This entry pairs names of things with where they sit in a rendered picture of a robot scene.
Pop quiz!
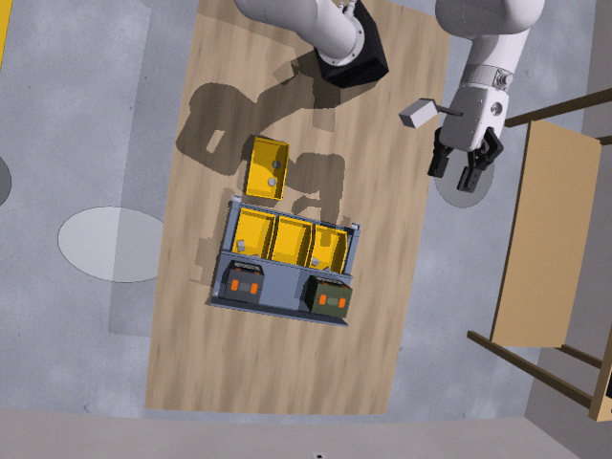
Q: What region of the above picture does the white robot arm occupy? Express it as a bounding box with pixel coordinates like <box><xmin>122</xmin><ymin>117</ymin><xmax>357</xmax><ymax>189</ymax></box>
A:
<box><xmin>233</xmin><ymin>0</ymin><xmax>545</xmax><ymax>128</ymax></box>

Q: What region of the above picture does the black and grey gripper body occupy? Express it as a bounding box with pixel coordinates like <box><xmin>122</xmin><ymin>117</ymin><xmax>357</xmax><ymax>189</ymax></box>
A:
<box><xmin>439</xmin><ymin>82</ymin><xmax>509</xmax><ymax>152</ymax></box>

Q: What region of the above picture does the olive green tool case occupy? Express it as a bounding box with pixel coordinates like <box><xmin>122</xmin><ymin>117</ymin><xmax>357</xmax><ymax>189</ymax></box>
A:
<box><xmin>304</xmin><ymin>275</ymin><xmax>353</xmax><ymax>318</ymax></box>

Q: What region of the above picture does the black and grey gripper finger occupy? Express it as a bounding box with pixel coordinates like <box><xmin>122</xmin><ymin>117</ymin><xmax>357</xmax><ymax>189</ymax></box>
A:
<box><xmin>427</xmin><ymin>126</ymin><xmax>453</xmax><ymax>178</ymax></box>
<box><xmin>457</xmin><ymin>126</ymin><xmax>504</xmax><ymax>193</ymax></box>

